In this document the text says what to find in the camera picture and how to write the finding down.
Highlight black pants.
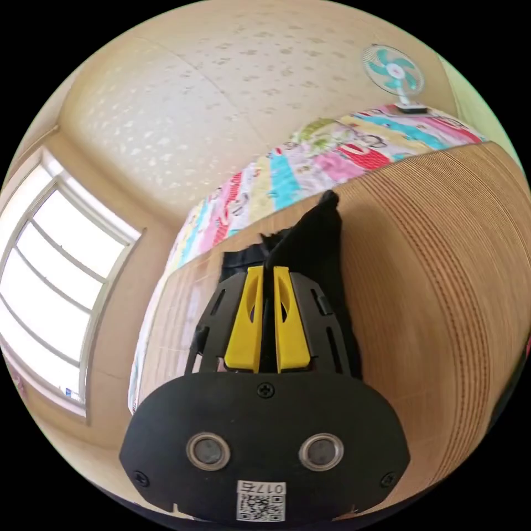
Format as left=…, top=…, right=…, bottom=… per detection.
left=192, top=190, right=363, bottom=381

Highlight window with white frame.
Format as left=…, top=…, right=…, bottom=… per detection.
left=0, top=145, right=144, bottom=425

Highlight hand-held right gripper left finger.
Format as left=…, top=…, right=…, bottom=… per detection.
left=223, top=265, right=264, bottom=373

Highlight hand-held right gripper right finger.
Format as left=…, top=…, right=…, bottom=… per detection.
left=273, top=266, right=311, bottom=373

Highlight bed with woven mat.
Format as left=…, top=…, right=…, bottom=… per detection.
left=127, top=103, right=531, bottom=505

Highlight teal table fan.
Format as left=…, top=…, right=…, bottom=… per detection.
left=362, top=44, right=429, bottom=114

